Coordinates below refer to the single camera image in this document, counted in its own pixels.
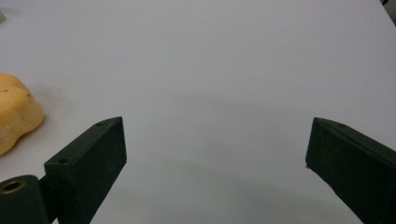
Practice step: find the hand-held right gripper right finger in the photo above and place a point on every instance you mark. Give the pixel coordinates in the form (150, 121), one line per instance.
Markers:
(355, 161)

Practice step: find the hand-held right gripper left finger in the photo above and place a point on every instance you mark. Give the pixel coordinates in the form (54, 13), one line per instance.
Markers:
(87, 168)

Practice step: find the yellow bell pepper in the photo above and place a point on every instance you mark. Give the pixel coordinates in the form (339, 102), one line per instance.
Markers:
(15, 112)

